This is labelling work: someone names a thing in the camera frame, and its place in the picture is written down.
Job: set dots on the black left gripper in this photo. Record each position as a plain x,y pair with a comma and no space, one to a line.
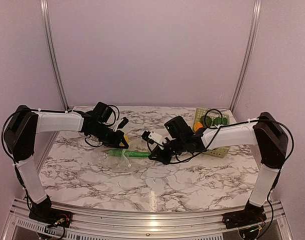
114,142

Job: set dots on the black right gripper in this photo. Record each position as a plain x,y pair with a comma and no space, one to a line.
157,154

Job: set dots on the green fake cucumber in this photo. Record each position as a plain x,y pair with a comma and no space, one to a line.
127,153

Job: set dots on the polka dot zip top bag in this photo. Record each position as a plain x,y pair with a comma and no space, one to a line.
117,164

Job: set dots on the yellow orange fake corn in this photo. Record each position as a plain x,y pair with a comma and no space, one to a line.
198,125

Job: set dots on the yellow fake fruit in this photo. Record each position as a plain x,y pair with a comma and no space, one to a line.
124,141

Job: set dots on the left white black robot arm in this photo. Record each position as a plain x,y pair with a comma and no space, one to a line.
18,138

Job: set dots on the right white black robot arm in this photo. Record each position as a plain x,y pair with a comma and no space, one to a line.
271,137

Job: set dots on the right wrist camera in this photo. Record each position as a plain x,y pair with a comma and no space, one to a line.
153,137

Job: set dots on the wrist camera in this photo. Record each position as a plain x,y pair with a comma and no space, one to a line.
153,137
120,123

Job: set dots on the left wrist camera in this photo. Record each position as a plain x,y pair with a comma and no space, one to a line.
120,123

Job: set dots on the front aluminium rail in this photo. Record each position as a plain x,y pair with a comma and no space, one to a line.
99,224

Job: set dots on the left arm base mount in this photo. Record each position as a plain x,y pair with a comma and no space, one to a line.
54,216

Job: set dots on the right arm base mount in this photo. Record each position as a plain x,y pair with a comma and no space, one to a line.
242,218

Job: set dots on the left aluminium frame post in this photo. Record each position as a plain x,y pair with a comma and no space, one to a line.
52,52

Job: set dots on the aluminium frame post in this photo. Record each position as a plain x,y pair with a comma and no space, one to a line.
251,41
52,52

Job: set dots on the right aluminium frame post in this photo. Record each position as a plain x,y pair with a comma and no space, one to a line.
251,41

